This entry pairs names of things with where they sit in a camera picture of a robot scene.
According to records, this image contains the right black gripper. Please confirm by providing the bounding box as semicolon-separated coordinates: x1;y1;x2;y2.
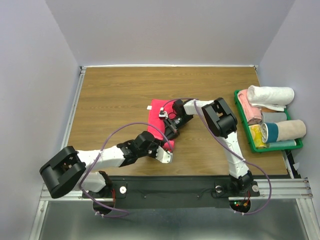
163;114;194;145

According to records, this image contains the pink microfiber towel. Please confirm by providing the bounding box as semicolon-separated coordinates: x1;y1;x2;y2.
147;99;175;150

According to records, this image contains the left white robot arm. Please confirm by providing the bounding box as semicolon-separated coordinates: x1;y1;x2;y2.
39;131;173;199

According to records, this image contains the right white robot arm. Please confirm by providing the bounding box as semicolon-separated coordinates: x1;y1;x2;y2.
158;97;254;195

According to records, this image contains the pink rolled towel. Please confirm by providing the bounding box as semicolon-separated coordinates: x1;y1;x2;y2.
237;89;262;125

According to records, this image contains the yellow towel in bin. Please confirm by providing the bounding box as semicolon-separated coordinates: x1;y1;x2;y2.
249;124;267;149

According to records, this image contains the grey rolled towel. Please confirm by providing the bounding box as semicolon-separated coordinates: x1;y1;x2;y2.
261;112;288;123

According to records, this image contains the white rolled towel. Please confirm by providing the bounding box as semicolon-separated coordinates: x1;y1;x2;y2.
247;85;295;108

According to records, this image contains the beige rolled towel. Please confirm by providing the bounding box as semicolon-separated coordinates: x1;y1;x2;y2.
260;120;307;144

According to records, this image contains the teal rolled towel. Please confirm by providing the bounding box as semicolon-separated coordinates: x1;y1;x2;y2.
266;139;297;149

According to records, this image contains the green plastic bin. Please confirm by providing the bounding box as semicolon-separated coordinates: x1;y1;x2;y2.
234;90;304;153

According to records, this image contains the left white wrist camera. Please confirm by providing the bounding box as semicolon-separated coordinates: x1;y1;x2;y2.
155;146;173;164

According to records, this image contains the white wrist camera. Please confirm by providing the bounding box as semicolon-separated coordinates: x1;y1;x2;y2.
158;107;170;120
155;146;173;164

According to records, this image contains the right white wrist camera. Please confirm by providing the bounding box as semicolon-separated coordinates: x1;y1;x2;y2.
158;107;170;120

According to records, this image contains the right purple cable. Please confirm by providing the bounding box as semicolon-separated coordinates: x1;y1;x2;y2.
159;97;273;216

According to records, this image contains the purple cable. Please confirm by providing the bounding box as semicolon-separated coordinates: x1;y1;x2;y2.
79;121;173;219
159;97;273;216

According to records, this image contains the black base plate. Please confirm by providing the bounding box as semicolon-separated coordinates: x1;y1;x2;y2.
51;175;261;211

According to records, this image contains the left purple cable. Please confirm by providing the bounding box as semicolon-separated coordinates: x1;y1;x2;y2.
79;121;173;219

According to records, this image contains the aluminium frame rail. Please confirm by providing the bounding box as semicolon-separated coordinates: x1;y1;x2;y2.
256;178;313;200

